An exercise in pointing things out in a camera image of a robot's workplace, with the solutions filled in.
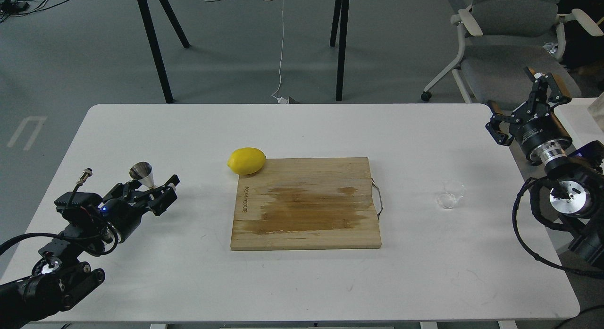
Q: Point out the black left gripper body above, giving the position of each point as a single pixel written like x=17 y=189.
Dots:
x=124 y=215

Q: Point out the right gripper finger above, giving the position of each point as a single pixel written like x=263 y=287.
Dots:
x=494 y=126
x=548 y=92

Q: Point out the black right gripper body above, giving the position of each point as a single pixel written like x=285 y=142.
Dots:
x=531 y=134

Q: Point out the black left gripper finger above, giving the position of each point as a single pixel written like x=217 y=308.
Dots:
x=158 y=199
x=129 y=192

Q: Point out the steel double jigger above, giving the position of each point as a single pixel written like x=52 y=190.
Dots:
x=142 y=172

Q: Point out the clear small measuring cup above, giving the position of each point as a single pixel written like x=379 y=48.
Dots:
x=451 y=195

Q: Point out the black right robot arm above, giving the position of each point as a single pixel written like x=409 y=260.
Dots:
x=569 y=198

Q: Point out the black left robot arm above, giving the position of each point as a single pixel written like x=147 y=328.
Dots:
x=95 y=225

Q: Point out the white side table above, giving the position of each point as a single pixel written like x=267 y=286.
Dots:
x=578 y=122

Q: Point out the grey office chair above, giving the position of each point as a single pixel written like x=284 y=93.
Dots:
x=495 y=72

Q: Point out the yellow lemon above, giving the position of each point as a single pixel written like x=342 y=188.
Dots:
x=246 y=161

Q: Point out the wooden cutting board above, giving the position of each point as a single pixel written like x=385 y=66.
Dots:
x=306 y=204

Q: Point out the black metal table frame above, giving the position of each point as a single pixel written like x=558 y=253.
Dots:
x=242 y=33

